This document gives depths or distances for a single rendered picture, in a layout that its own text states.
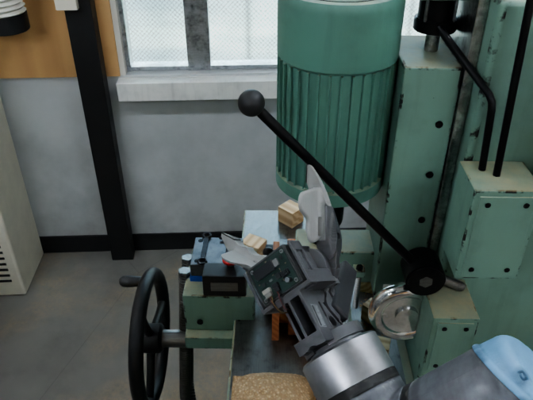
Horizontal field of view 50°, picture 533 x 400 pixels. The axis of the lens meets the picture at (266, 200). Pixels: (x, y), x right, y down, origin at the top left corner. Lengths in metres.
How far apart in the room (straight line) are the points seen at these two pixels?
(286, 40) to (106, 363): 1.72
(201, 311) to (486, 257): 0.54
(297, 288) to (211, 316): 0.53
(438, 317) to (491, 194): 0.22
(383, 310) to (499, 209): 0.27
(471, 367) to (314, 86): 0.43
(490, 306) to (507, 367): 0.52
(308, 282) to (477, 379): 0.19
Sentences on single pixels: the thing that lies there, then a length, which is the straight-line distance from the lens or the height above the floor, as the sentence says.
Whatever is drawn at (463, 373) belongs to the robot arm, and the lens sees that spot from 0.56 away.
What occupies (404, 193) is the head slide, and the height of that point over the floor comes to 1.22.
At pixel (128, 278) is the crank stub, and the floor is 0.91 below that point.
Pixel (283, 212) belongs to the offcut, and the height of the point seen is 0.93.
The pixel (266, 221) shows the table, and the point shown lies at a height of 0.90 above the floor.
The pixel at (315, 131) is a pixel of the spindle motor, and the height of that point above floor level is 1.33.
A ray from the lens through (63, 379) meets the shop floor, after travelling 2.31.
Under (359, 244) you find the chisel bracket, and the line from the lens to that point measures 1.04.
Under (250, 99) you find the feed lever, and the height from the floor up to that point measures 1.41.
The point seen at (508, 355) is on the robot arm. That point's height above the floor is 1.32.
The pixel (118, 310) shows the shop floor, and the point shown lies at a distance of 2.50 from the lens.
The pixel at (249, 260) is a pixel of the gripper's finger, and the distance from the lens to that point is 0.71.
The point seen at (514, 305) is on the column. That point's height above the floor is 1.02.
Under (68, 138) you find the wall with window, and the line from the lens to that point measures 2.53.
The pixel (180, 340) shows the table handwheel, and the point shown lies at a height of 0.82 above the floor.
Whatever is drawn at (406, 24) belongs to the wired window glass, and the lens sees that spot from 2.42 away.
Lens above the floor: 1.70
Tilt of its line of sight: 34 degrees down
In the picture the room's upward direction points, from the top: straight up
